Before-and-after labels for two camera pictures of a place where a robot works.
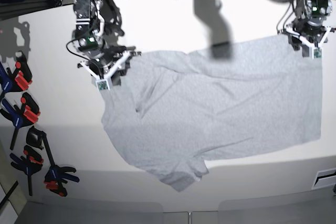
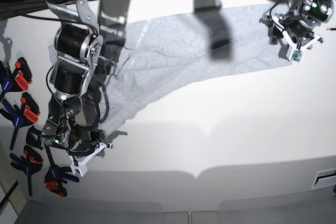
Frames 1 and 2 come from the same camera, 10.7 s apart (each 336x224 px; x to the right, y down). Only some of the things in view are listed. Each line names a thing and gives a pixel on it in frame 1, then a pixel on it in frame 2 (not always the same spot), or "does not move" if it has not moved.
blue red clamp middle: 27,114 does not move
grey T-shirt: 172,112 → 140,57
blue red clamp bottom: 56,176 does not move
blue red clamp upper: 18,80 does not move
